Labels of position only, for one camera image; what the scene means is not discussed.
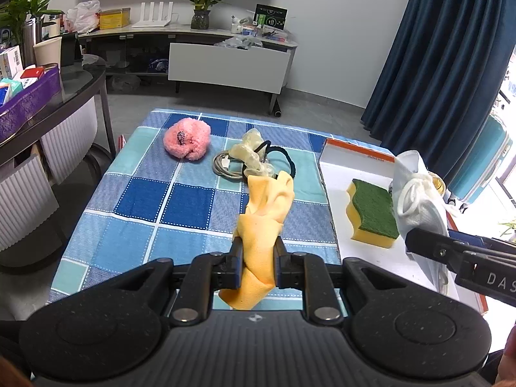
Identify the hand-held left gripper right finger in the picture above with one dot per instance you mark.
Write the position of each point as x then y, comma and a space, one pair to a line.
279, 260

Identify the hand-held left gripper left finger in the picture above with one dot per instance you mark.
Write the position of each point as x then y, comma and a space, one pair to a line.
238, 252

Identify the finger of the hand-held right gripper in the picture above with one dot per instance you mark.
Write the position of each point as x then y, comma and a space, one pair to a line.
457, 234
427, 246

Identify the white face mask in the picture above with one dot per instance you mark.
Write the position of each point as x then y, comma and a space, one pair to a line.
419, 209

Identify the orange-yellow cloth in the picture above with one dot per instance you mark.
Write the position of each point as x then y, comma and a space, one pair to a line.
262, 217

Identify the green yellow sponge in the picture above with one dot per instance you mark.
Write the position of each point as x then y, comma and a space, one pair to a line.
373, 209

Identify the white orange box lid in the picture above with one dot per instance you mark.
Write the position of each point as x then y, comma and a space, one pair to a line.
363, 266

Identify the translucent yellowish glove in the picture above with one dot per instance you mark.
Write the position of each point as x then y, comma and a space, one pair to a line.
250, 149

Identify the pink fluffy scrunchie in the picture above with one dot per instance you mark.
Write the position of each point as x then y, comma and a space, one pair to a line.
189, 137

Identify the person's right hand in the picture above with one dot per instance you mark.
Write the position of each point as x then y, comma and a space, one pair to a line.
510, 354

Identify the small green plant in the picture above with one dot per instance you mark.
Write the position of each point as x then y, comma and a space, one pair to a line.
508, 229

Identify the teal suitcase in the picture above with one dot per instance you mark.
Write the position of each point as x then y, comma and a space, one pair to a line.
483, 161

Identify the blue checked tablecloth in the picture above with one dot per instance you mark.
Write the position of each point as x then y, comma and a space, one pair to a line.
133, 225

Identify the dark blue curtain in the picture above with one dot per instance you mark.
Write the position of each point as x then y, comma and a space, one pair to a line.
435, 68

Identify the white cabinet drawer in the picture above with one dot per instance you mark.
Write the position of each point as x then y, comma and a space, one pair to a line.
225, 68

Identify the white ribbed cabinet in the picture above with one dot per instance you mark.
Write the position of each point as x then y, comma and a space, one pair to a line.
24, 205
70, 141

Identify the blue plastic bag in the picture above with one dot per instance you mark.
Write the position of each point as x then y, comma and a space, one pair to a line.
158, 65

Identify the clear plastic bags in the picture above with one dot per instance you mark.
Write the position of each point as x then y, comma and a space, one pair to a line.
240, 42

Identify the small white bottle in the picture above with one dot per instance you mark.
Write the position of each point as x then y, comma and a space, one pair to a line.
235, 25

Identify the dark glass table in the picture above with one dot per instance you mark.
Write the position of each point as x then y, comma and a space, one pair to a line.
80, 76

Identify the black green box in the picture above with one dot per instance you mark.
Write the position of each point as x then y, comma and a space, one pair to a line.
271, 17

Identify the grey television cabinet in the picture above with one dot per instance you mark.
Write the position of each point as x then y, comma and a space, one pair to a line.
133, 33

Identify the white router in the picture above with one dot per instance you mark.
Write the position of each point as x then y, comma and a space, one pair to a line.
153, 24

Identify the purple box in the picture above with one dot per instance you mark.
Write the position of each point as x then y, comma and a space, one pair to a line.
28, 105

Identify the yellow box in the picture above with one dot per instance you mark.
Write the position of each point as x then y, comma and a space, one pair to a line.
115, 19

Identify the white cup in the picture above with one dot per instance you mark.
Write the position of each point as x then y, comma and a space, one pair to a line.
47, 52

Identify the group of small packages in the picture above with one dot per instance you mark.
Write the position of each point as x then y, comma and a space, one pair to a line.
16, 84

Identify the white plastic bag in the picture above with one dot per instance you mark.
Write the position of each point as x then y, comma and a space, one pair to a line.
82, 16

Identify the steel tumbler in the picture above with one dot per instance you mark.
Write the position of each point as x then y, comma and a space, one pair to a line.
31, 44

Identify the white printed box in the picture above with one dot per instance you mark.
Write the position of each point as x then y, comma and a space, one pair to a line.
9, 62

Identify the leafy green plant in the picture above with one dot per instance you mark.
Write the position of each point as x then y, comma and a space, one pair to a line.
24, 12

